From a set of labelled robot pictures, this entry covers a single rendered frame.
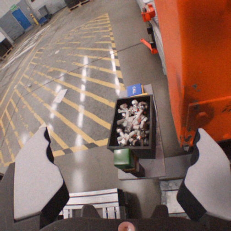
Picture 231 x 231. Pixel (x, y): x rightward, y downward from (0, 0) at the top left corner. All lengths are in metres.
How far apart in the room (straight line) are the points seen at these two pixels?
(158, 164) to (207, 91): 0.33
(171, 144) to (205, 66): 0.84
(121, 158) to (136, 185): 0.67
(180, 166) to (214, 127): 0.51
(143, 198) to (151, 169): 0.47
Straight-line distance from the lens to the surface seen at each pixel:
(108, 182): 1.03
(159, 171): 0.50
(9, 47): 10.53
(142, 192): 0.96
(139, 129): 0.42
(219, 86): 0.24
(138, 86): 0.66
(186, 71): 0.19
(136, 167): 0.35
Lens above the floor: 0.94
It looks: 50 degrees down
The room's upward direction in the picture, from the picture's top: 34 degrees counter-clockwise
